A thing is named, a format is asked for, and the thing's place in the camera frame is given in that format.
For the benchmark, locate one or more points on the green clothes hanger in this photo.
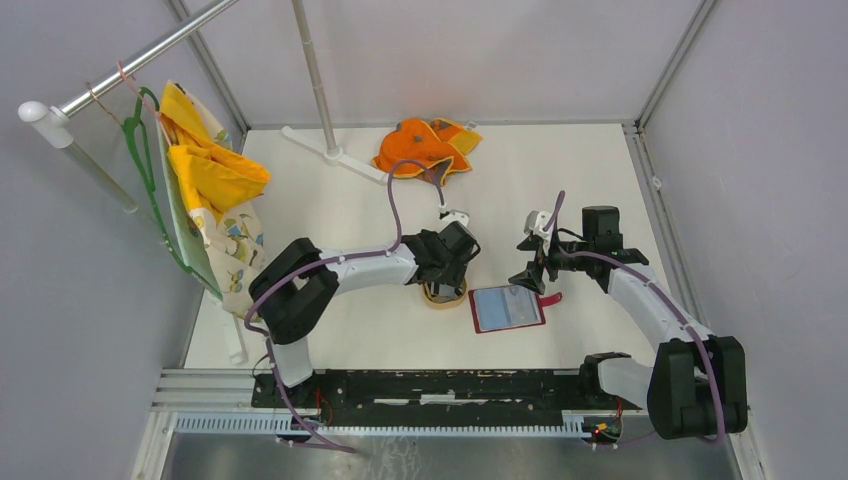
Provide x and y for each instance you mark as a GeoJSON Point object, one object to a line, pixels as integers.
{"type": "Point", "coordinates": [149, 154]}

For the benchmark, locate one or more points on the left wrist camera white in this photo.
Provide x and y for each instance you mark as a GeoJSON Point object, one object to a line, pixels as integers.
{"type": "Point", "coordinates": [447, 217]}

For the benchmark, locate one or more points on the metal hanging rail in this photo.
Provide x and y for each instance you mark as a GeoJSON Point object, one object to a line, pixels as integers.
{"type": "Point", "coordinates": [51, 121]}

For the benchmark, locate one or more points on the white rack stand base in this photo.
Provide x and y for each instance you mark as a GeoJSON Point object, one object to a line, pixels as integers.
{"type": "Point", "coordinates": [337, 157]}

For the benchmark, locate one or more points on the red leather card holder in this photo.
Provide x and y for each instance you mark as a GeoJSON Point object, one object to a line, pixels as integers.
{"type": "Point", "coordinates": [510, 307]}

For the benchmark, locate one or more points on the yellow patterned hanging cloth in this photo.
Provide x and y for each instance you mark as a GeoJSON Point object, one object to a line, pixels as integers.
{"type": "Point", "coordinates": [216, 187]}

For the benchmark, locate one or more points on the orange yellow cloth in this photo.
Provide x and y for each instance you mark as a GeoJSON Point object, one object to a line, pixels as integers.
{"type": "Point", "coordinates": [441, 145]}

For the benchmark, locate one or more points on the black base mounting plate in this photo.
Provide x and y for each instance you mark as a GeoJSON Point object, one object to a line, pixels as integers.
{"type": "Point", "coordinates": [438, 398]}

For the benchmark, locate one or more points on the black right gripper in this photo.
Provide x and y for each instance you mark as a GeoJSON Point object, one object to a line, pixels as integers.
{"type": "Point", "coordinates": [532, 275]}

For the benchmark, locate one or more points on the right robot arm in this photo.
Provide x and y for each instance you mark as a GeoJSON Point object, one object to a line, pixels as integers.
{"type": "Point", "coordinates": [695, 386]}

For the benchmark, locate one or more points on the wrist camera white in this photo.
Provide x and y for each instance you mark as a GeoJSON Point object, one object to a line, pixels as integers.
{"type": "Point", "coordinates": [447, 217]}
{"type": "Point", "coordinates": [539, 224]}

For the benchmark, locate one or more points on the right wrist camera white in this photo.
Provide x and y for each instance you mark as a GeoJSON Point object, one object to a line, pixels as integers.
{"type": "Point", "coordinates": [539, 224]}

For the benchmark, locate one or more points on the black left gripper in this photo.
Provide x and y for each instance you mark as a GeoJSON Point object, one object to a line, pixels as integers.
{"type": "Point", "coordinates": [455, 273]}

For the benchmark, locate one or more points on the vertical metal pole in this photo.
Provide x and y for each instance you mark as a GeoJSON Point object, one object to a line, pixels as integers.
{"type": "Point", "coordinates": [314, 73]}

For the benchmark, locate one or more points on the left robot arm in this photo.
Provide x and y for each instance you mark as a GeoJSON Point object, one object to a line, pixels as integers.
{"type": "Point", "coordinates": [292, 293]}

